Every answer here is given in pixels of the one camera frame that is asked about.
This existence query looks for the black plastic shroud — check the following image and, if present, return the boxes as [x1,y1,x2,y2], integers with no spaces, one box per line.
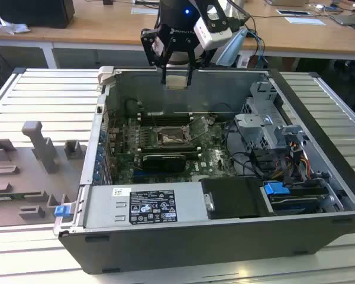
[201,177,269,220]

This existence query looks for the metal socket cover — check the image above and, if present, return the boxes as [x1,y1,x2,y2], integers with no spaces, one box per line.
[189,117,209,141]

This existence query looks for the white framed tablet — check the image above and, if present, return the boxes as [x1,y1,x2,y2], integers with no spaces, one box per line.
[276,8,312,17]

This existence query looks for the metal drive cage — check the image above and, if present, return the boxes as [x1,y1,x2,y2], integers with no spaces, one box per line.
[233,80,311,152]

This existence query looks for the black cable bundle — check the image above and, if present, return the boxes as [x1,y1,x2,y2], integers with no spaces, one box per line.
[229,121,286,180]

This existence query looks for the crumpled white paper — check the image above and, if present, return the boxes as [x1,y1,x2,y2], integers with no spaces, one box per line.
[0,16,31,34]

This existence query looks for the grey parts rack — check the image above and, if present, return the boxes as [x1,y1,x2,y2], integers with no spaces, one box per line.
[0,120,88,228]

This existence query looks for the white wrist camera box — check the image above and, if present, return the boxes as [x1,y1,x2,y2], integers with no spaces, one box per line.
[194,16,233,50]

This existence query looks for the green RAM stick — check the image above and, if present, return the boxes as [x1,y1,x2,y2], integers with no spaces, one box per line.
[0,193,44,200]

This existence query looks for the wooden desk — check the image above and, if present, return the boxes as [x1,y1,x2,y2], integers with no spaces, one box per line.
[0,0,355,69]

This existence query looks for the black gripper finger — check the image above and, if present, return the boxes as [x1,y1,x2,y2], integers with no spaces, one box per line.
[186,44,209,88]
[140,28,177,87]

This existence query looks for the black box on desk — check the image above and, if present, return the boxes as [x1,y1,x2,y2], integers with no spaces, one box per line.
[0,0,76,29]

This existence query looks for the black camera bracket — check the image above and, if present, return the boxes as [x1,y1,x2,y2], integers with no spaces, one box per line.
[205,0,230,33]

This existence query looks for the blue disk carrier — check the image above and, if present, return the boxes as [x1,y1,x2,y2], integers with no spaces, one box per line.
[262,181,291,195]

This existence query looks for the grey case handle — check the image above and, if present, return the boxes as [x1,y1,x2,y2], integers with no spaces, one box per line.
[96,66,118,87]

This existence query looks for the green motherboard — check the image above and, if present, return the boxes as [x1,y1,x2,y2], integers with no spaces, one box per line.
[106,115,243,183]

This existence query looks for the CPU socket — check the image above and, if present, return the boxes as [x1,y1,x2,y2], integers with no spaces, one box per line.
[155,125,193,148]

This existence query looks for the white paper sheet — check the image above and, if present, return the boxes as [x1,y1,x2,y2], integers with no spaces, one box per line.
[284,16,327,26]

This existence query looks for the grey laptop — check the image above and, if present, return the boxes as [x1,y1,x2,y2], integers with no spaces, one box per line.
[330,12,355,28]

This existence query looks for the black hard disk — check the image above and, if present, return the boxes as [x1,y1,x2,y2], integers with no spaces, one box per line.
[267,192,327,216]

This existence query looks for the black RAM slot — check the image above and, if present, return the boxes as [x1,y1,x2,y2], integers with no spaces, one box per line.
[138,144,202,150]
[140,112,193,127]
[138,148,202,155]

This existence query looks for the silver CPU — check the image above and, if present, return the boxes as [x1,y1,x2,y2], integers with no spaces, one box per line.
[166,75,189,89]

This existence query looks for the blue cable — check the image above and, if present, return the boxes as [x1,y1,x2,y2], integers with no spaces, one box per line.
[248,28,266,69]

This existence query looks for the blue plastic latch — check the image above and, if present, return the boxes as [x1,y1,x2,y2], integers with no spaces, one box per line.
[54,205,70,218]

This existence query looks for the black graphics card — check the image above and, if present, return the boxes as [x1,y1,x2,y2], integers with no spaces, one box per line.
[141,153,186,173]

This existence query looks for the black open PC case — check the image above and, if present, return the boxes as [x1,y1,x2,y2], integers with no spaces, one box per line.
[53,65,355,275]

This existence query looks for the grey power supply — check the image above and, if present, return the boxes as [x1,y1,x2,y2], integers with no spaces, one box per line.
[82,182,210,228]

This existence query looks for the grey desk cable hatch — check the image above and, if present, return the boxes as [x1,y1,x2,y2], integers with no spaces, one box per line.
[131,7,160,16]

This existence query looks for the yellow and red wires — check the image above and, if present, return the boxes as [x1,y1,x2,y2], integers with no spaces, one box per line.
[297,152,312,180]

